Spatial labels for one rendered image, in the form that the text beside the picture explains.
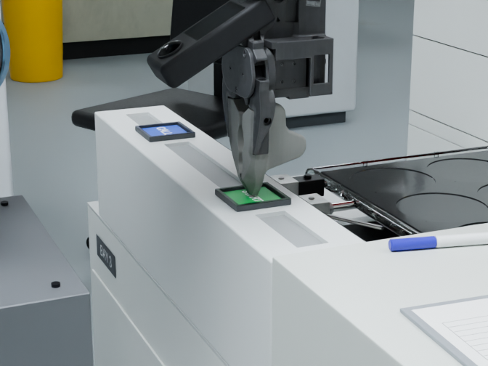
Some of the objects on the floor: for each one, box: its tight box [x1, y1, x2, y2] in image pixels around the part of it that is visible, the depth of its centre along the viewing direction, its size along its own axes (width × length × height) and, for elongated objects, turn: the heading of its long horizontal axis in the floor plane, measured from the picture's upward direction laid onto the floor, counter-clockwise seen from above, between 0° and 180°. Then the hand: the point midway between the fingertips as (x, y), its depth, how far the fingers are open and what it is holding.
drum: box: [1, 0, 63, 83], centre depth 604 cm, size 36×36×57 cm
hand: (245, 182), depth 100 cm, fingers closed
